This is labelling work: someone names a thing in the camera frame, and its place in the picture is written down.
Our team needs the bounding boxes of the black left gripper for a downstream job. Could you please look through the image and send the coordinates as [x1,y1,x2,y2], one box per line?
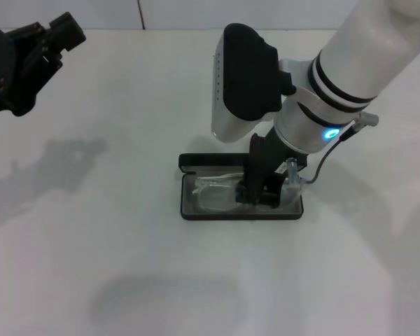
[0,12,88,120]

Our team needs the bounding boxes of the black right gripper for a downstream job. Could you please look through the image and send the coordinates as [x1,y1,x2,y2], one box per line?
[235,131,307,211]

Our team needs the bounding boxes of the clear white glasses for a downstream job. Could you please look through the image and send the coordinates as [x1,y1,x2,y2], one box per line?
[192,157,306,214]

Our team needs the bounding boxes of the black glasses case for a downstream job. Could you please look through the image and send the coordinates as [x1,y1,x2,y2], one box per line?
[178,153,305,221]

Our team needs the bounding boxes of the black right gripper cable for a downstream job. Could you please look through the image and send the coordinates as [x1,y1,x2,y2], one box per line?
[306,111,379,186]

